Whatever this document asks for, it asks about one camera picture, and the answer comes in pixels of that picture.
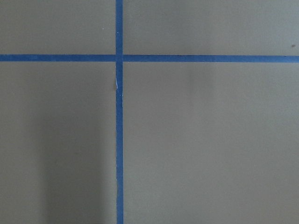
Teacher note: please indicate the brown paper table cover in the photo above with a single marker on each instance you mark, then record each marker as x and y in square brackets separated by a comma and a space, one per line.
[204, 143]

